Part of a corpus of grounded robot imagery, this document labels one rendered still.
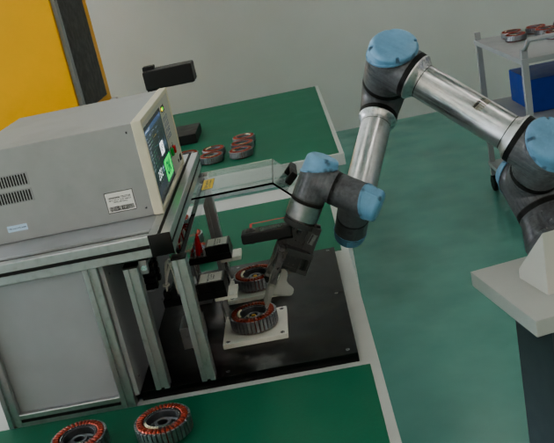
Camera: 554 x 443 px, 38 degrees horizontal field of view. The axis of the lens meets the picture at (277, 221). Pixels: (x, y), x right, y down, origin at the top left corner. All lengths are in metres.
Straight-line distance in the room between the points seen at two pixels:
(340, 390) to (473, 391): 1.40
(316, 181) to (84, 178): 0.49
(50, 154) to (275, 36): 5.43
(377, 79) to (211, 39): 5.18
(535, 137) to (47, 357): 1.14
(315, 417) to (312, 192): 0.49
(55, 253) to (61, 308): 0.12
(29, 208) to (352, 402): 0.78
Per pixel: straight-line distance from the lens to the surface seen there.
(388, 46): 1.92
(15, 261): 1.67
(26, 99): 5.47
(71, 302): 1.68
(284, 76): 7.09
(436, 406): 2.92
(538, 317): 1.81
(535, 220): 1.91
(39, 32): 5.39
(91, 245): 1.62
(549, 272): 1.88
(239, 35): 7.05
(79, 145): 1.70
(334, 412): 1.56
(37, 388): 1.79
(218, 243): 2.05
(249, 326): 1.83
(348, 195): 1.71
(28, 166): 1.74
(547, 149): 1.82
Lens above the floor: 1.58
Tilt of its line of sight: 18 degrees down
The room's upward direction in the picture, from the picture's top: 12 degrees counter-clockwise
